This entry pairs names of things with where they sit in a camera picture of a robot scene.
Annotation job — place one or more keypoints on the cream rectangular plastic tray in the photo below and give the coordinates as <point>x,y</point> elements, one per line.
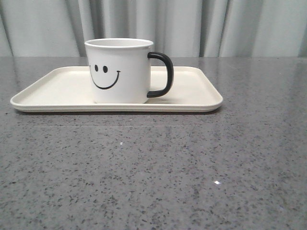
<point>68,89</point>

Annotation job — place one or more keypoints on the white smiley mug black handle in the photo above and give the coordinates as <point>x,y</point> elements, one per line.
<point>120,70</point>

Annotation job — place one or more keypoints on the grey pleated curtain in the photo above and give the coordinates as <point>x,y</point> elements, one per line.
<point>178,28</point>

